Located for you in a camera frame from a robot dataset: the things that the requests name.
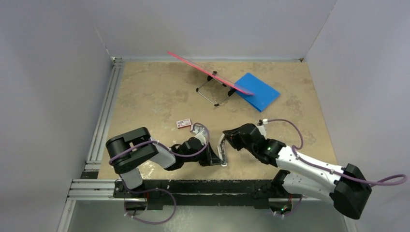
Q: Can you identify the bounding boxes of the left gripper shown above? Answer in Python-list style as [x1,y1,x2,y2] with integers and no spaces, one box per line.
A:
[183,142,222,167]

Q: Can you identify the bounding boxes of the small white stapler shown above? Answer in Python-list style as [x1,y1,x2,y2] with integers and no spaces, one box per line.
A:
[217,134,228,167]

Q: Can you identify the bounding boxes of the red white staple box sleeve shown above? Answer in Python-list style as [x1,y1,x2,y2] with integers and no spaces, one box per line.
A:
[176,118,191,129]

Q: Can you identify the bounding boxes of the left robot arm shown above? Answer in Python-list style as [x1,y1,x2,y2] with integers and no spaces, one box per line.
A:
[105,123,227,198]

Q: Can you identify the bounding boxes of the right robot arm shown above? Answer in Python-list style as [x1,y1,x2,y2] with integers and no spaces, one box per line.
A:
[223,123,372,219]

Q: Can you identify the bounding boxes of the blue folder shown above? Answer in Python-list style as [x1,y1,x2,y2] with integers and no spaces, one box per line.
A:
[234,73,280,112]

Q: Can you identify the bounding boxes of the black base bar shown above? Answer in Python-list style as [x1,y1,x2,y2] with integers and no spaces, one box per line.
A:
[113,179,299,210]

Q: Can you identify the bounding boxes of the pink board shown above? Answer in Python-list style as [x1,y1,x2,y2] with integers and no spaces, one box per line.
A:
[167,51,254,96]

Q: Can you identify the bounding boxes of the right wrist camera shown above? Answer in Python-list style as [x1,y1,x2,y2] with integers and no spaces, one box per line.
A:
[257,118,268,136]

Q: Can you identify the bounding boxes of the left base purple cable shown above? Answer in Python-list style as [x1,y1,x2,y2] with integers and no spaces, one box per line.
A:
[120,188,177,225]

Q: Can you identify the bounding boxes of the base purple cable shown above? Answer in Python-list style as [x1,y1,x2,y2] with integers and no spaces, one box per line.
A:
[120,188,177,225]
[274,195,304,218]

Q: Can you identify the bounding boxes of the black wire stand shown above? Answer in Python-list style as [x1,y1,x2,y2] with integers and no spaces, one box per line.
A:
[195,71,236,107]

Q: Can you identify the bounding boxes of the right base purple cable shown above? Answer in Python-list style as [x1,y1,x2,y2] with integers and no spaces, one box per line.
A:
[274,195,304,218]

